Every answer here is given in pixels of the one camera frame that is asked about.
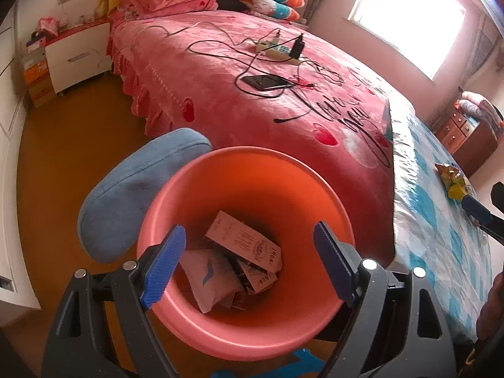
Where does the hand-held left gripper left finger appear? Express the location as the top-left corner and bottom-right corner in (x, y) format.
(41, 224), (186, 378)

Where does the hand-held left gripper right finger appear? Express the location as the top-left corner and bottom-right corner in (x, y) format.
(314, 221), (457, 378)

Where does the yellow snack packet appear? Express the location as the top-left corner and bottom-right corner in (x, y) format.
(434, 163), (472, 200)

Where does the white bag with blue print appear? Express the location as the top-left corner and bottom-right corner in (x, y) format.
(179, 249), (247, 314)

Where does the milk carton dark inside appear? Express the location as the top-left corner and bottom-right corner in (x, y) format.
(232, 260), (278, 294)

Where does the large white milk carton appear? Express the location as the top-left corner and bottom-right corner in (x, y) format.
(205, 210), (284, 273)

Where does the pink plastic waste bin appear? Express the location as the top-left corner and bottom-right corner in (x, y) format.
(136, 146), (356, 362)

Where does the person's right forearm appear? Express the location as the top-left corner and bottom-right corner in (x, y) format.
(467, 270), (504, 367)

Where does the brown wooden cabinet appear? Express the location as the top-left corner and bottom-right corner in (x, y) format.
(431, 108), (499, 178)

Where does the folded bedding pile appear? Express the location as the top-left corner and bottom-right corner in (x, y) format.
(455, 90), (504, 138)

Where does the blue stool cushion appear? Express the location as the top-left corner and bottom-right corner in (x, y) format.
(77, 128), (213, 265)

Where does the white wardrobe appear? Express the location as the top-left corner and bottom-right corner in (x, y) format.
(0, 8), (42, 312)

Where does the bed with pink heart cover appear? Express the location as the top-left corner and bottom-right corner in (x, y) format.
(107, 10), (414, 268)

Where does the black smartphone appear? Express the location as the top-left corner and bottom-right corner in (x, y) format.
(241, 74), (294, 91)

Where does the bright window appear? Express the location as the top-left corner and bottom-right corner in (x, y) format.
(346, 0), (467, 81)

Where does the brown cardboard box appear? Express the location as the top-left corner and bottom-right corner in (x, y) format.
(29, 83), (54, 108)

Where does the black charger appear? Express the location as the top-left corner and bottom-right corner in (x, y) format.
(290, 33), (306, 59)

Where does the white power strip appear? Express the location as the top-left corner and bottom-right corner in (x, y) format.
(256, 33), (302, 66)

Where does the white nightstand red top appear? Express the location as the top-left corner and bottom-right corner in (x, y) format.
(44, 20), (112, 95)

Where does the orange shoe box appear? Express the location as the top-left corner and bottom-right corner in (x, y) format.
(23, 67), (52, 87)

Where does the white shoe box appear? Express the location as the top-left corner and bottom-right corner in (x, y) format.
(21, 52), (49, 71)

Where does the dark shoe box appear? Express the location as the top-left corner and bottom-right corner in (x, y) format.
(26, 33), (47, 54)

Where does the pink item on nightstand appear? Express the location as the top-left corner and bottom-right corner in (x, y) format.
(37, 16), (60, 34)

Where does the black cloth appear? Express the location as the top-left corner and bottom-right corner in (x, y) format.
(215, 0), (253, 12)

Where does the black charging cable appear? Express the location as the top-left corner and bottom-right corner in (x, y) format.
(187, 27), (343, 101)

